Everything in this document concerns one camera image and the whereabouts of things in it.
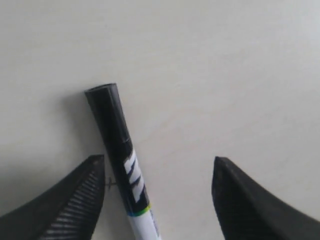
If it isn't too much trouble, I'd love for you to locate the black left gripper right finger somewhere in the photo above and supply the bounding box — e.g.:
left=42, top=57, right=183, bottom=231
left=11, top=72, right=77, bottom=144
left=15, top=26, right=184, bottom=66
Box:
left=211, top=156, right=320, bottom=240

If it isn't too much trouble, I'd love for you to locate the black and white marker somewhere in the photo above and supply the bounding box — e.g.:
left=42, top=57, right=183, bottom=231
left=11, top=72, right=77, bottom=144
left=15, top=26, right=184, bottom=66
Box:
left=84, top=83, right=161, bottom=240

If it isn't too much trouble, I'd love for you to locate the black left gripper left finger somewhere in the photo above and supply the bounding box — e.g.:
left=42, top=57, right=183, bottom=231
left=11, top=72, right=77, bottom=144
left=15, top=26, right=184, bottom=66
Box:
left=0, top=155, right=105, bottom=240

